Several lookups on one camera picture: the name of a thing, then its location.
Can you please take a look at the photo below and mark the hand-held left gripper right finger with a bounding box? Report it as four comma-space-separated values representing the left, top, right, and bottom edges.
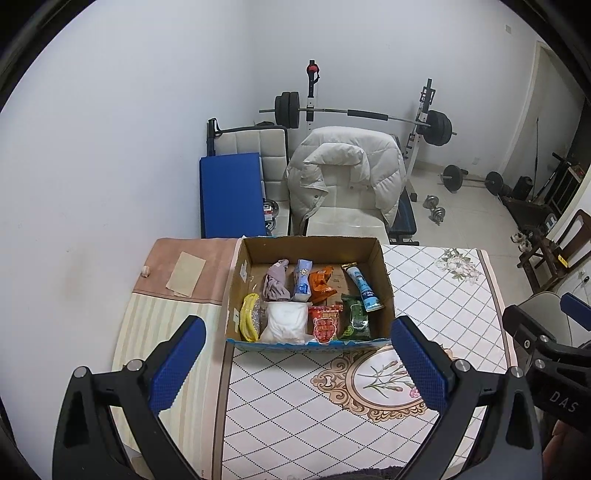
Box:
390, 316, 543, 480

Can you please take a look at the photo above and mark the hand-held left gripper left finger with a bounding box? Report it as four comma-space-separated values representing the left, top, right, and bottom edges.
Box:
54, 315, 207, 480

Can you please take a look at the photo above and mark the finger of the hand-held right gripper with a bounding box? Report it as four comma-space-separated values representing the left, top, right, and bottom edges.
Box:
561, 292, 591, 331
502, 305, 553, 366

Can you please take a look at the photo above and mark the green snack packet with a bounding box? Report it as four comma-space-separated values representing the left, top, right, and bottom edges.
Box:
338, 294, 371, 341

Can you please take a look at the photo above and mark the yellow silver mesh bag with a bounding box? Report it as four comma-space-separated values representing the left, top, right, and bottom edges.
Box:
240, 293, 269, 342

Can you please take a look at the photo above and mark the long blue packet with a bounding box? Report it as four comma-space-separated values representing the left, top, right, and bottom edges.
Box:
342, 262, 385, 313

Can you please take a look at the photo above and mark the red snack packet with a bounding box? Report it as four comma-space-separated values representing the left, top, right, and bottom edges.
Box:
308, 305, 345, 345

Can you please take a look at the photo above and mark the white plastic bag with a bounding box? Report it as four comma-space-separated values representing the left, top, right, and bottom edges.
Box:
259, 301, 309, 344

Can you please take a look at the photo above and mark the orange snack packet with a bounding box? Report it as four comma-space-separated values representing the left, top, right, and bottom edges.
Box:
308, 267, 338, 301

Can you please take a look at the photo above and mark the grey purple cloth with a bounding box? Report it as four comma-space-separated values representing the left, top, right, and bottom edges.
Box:
262, 259, 293, 303

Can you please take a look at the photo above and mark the cardboard box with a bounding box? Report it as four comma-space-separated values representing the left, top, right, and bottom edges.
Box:
225, 235, 397, 354

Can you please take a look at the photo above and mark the blue tissue pack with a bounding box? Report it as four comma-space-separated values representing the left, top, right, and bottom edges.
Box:
292, 259, 314, 303

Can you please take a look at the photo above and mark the grey shell chair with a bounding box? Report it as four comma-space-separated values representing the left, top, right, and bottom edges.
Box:
515, 291, 573, 319

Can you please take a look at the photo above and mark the pink striped table cover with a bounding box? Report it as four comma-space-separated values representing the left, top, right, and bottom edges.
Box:
111, 237, 243, 462

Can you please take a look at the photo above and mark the dark wooden chair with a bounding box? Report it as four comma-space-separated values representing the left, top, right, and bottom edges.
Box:
517, 210, 591, 289

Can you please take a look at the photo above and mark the beige paper sheet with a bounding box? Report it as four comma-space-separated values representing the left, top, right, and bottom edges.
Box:
166, 251, 207, 297

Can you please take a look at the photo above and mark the person's dark clothing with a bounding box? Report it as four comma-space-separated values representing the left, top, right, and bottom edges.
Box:
323, 466, 402, 480

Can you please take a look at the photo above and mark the floral lattice tablecloth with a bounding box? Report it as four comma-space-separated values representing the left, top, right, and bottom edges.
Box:
217, 237, 513, 480

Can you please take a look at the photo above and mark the black blue weight bench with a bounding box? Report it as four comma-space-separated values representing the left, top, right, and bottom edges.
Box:
388, 187, 419, 245

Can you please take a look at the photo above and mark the short black barbell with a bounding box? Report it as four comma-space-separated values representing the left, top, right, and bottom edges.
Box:
438, 165, 504, 193

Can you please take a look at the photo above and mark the cream upholstered chair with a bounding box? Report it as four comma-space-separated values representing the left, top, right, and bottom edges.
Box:
305, 164, 386, 238

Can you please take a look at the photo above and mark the blue foam pad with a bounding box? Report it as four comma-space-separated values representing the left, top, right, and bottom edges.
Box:
198, 152, 269, 238

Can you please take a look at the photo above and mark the white barbell rack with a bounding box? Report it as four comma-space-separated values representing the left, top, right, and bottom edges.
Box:
305, 60, 435, 204

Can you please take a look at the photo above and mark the white puffer jacket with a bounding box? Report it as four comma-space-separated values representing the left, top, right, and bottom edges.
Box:
283, 126, 407, 232

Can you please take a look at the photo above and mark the white quilted chair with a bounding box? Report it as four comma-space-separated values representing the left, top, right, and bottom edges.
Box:
206, 119, 291, 236

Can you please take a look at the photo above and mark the racked black barbell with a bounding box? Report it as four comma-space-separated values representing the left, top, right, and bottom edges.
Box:
259, 91, 458, 147

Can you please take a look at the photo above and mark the white door frame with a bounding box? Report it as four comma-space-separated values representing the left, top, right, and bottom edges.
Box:
503, 41, 591, 185

